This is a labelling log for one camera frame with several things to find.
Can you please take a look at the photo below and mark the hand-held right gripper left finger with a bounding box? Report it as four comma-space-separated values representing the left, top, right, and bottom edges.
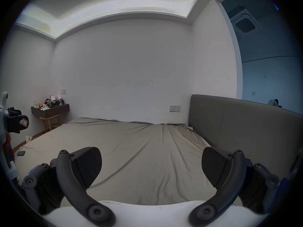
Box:
22, 147, 116, 227

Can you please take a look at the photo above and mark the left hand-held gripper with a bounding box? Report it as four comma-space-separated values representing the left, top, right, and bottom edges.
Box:
0, 91, 29, 186

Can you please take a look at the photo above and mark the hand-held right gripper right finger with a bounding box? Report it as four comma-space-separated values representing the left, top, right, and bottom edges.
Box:
189, 147, 280, 227

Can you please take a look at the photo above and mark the wooden stool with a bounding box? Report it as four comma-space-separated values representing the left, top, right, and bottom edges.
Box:
39, 114, 61, 133

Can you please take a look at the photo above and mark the dark blue garment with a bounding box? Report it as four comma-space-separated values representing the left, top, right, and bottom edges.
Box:
272, 148, 303, 216

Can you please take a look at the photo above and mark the grey padded headboard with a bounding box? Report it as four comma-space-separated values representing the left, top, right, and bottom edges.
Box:
188, 94, 303, 181

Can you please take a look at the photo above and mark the bed with beige sheet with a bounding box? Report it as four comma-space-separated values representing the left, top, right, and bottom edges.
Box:
10, 117, 219, 206

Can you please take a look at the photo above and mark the dark wall shelf with items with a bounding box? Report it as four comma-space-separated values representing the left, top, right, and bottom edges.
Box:
31, 95, 70, 119

